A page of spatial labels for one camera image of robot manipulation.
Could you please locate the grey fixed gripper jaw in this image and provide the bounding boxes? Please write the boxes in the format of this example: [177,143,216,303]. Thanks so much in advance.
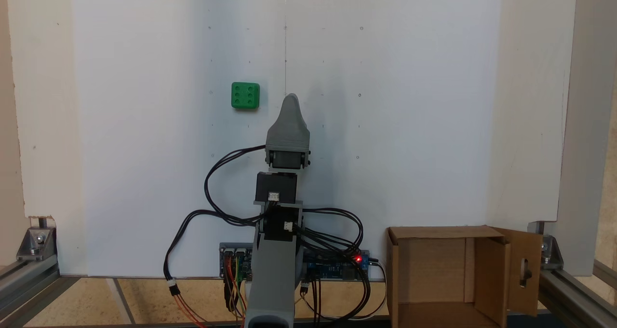
[275,93,306,126]

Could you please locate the green dice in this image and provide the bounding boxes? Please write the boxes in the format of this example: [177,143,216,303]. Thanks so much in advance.
[231,81,261,110]

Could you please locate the white paper sheet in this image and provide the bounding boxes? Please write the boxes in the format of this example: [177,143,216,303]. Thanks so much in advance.
[71,0,502,278]

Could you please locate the grey-mounted motor driver board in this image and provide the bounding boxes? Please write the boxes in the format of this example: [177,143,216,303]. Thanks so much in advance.
[219,242,254,281]

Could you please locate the blue circuit board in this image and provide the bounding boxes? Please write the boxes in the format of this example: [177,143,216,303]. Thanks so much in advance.
[303,249,371,282]

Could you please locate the open cardboard box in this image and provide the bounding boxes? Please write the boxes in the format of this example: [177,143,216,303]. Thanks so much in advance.
[386,225,543,328]

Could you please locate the black gripper motor cable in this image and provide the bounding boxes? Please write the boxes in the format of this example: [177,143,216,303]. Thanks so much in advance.
[204,144,267,227]

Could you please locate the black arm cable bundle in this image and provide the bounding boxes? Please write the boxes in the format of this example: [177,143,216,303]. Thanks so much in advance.
[293,207,373,322]

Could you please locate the coloured jumper wires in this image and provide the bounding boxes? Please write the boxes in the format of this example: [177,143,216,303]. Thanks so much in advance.
[223,254,247,320]

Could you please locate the black power cable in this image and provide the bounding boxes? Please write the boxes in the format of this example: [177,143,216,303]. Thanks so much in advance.
[163,210,227,298]

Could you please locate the orange and red wires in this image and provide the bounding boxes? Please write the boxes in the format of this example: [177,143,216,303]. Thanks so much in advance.
[173,292,209,328]

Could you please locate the aluminium corner bracket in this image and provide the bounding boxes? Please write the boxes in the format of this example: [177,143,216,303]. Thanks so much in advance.
[16,226,58,262]
[539,235,565,271]

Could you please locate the aluminium frame rail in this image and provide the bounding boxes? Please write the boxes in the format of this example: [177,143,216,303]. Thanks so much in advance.
[0,257,81,328]
[537,259,617,328]

